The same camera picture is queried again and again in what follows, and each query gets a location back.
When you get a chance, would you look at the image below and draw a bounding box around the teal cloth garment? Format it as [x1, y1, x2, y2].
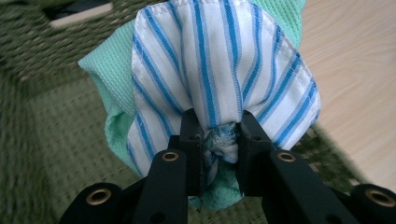
[78, 0, 322, 213]

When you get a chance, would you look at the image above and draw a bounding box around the green woven basket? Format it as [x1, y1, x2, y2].
[0, 0, 366, 224]

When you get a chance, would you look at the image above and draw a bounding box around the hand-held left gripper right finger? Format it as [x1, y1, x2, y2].
[237, 109, 360, 224]

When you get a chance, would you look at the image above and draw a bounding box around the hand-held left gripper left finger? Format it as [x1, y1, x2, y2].
[132, 107, 205, 224]

